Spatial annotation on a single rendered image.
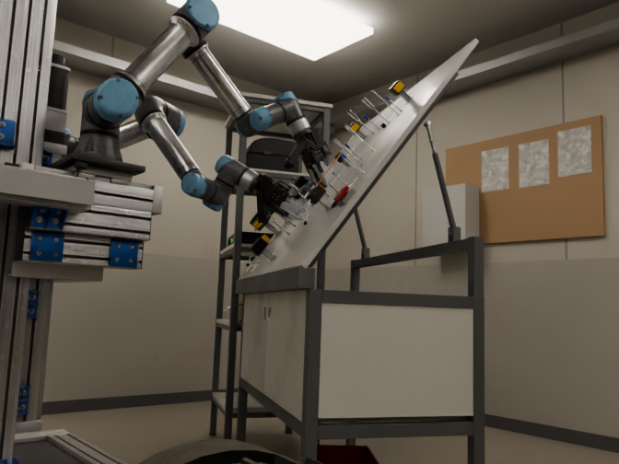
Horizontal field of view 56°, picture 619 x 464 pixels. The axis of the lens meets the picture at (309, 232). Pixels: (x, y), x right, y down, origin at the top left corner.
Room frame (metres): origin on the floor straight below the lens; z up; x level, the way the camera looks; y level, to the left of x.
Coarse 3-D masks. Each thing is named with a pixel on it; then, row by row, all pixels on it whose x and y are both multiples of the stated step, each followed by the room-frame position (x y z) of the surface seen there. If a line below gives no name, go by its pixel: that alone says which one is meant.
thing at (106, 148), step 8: (80, 136) 1.75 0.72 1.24; (88, 136) 1.73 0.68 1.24; (96, 136) 1.73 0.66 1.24; (104, 136) 1.73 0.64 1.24; (112, 136) 1.76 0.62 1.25; (80, 144) 1.73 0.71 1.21; (88, 144) 1.72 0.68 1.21; (96, 144) 1.72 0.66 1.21; (104, 144) 1.73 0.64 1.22; (112, 144) 1.75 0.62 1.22; (80, 152) 1.71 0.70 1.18; (88, 152) 1.71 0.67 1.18; (96, 152) 1.71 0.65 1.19; (104, 152) 1.72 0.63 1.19; (112, 152) 1.74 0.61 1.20; (120, 152) 1.79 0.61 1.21; (120, 160) 1.77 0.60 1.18
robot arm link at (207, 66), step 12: (192, 48) 1.89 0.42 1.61; (204, 48) 1.91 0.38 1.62; (192, 60) 1.93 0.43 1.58; (204, 60) 1.92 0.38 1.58; (204, 72) 1.94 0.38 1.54; (216, 72) 1.94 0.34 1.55; (216, 84) 1.96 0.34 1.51; (228, 84) 1.97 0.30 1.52; (216, 96) 2.00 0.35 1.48; (228, 96) 1.98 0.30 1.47; (240, 96) 2.00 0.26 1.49; (228, 108) 2.00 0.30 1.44; (240, 108) 2.00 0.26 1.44; (240, 120) 2.02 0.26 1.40; (240, 132) 2.07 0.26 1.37; (252, 132) 2.03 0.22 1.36
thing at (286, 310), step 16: (272, 304) 2.26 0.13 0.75; (288, 304) 2.01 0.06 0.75; (304, 304) 1.82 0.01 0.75; (272, 320) 2.25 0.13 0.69; (288, 320) 2.00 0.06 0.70; (304, 320) 1.81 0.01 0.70; (272, 336) 2.23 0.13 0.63; (288, 336) 1.99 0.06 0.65; (304, 336) 1.81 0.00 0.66; (272, 352) 2.22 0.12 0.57; (288, 352) 1.98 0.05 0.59; (272, 368) 2.21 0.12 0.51; (288, 368) 1.97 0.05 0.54; (272, 384) 2.20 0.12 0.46; (288, 384) 1.97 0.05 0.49; (288, 400) 1.96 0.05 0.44
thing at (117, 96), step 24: (192, 0) 1.72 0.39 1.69; (192, 24) 1.73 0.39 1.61; (216, 24) 1.77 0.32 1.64; (168, 48) 1.71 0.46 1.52; (120, 72) 1.64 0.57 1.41; (144, 72) 1.67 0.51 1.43; (96, 96) 1.60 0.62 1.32; (120, 96) 1.61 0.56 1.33; (144, 96) 1.68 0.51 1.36; (96, 120) 1.69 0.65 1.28; (120, 120) 1.65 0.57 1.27
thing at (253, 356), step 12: (252, 300) 2.64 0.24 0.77; (264, 300) 2.39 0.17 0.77; (252, 312) 2.63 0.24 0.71; (264, 312) 2.38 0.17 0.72; (252, 324) 2.62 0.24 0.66; (264, 324) 2.37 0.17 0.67; (252, 336) 2.60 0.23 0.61; (264, 336) 2.36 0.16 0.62; (252, 348) 2.59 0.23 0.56; (264, 348) 2.35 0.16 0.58; (252, 360) 2.58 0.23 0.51; (264, 360) 2.34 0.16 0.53; (240, 372) 2.85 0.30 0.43; (252, 372) 2.57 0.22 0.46; (264, 372) 2.33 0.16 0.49; (252, 384) 2.56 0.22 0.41
